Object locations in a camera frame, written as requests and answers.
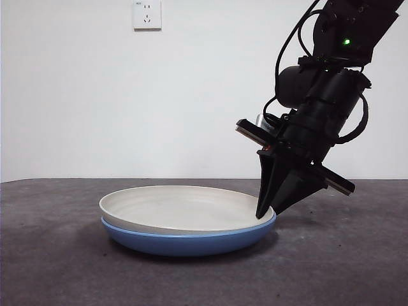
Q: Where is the white round plate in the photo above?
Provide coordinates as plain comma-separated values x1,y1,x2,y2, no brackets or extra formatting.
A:
98,185,275,236

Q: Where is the blue round plate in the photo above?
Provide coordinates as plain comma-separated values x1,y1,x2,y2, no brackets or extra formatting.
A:
101,212,277,258

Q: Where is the pale grey right wrist camera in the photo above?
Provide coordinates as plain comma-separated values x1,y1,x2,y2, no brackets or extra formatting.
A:
254,113,275,132

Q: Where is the short black looped cable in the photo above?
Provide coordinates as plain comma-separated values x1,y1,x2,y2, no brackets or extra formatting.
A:
336,92,371,143

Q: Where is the long black cable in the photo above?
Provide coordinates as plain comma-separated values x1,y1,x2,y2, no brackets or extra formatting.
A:
274,0,323,98

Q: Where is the white wall socket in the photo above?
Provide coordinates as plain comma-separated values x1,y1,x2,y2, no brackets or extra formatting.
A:
133,0,163,32

